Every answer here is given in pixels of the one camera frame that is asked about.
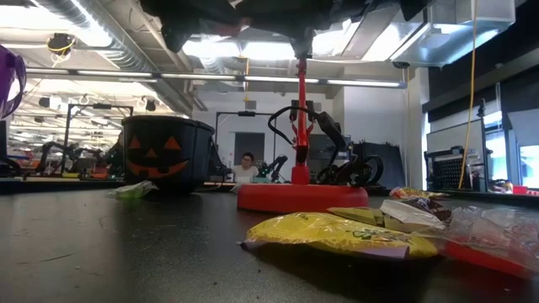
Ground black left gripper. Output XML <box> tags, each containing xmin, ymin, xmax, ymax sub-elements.
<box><xmin>141</xmin><ymin>0</ymin><xmax>249</xmax><ymax>52</ymax></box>

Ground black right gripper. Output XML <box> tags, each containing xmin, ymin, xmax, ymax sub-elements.
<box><xmin>242</xmin><ymin>0</ymin><xmax>371</xmax><ymax>58</ymax></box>

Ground black jack-o-lantern bucket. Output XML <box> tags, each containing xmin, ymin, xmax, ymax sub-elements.
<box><xmin>120</xmin><ymin>114</ymin><xmax>216</xmax><ymax>194</ymax></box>

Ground clear green candy wrapper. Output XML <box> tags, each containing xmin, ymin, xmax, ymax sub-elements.
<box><xmin>107</xmin><ymin>179</ymin><xmax>159</xmax><ymax>200</ymax></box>

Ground purple plastic bucket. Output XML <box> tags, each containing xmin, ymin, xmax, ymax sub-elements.
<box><xmin>0</xmin><ymin>44</ymin><xmax>28</xmax><ymax>122</ymax></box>

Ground chocolate bar white-ended wrapper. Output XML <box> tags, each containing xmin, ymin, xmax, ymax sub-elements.
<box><xmin>378</xmin><ymin>198</ymin><xmax>446</xmax><ymax>231</ymax></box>

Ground brown chocolate candy wrapper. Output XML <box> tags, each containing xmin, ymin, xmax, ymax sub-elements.
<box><xmin>406</xmin><ymin>196</ymin><xmax>454</xmax><ymax>223</ymax></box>

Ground red candy clear wrapper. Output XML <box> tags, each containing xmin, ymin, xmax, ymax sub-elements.
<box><xmin>437</xmin><ymin>205</ymin><xmax>539</xmax><ymax>281</ymax></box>

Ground long ceiling light bar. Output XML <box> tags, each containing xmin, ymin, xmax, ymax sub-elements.
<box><xmin>24</xmin><ymin>65</ymin><xmax>408</xmax><ymax>89</ymax></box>

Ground person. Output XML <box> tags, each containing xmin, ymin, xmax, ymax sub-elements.
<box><xmin>231</xmin><ymin>151</ymin><xmax>260</xmax><ymax>184</ymax></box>
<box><xmin>104</xmin><ymin>132</ymin><xmax>125</xmax><ymax>178</ymax></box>

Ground red desk lamp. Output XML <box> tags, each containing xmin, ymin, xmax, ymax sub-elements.
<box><xmin>236</xmin><ymin>56</ymin><xmax>371</xmax><ymax>215</ymax></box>

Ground black background panel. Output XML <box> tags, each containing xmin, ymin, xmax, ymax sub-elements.
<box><xmin>351</xmin><ymin>141</ymin><xmax>408</xmax><ymax>190</ymax></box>

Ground black perforated crate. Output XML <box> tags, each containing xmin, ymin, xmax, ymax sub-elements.
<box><xmin>424</xmin><ymin>146</ymin><xmax>467</xmax><ymax>191</ymax></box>

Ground black background rig frame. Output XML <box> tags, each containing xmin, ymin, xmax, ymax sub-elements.
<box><xmin>214</xmin><ymin>109</ymin><xmax>279</xmax><ymax>169</ymax></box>
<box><xmin>62</xmin><ymin>103</ymin><xmax>135</xmax><ymax>148</ymax></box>

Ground black lamp power cable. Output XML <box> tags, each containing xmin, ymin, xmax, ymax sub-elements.
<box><xmin>267</xmin><ymin>104</ymin><xmax>385</xmax><ymax>189</ymax></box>

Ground black ceiling device yellow cable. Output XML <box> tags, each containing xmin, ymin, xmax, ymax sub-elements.
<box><xmin>45</xmin><ymin>32</ymin><xmax>77</xmax><ymax>68</ymax></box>

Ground yellow hanging cable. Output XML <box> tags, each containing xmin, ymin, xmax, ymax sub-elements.
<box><xmin>457</xmin><ymin>0</ymin><xmax>479</xmax><ymax>190</ymax></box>

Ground black aluminium table frame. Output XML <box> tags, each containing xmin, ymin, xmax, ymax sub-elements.
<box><xmin>0</xmin><ymin>176</ymin><xmax>539</xmax><ymax>199</ymax></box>

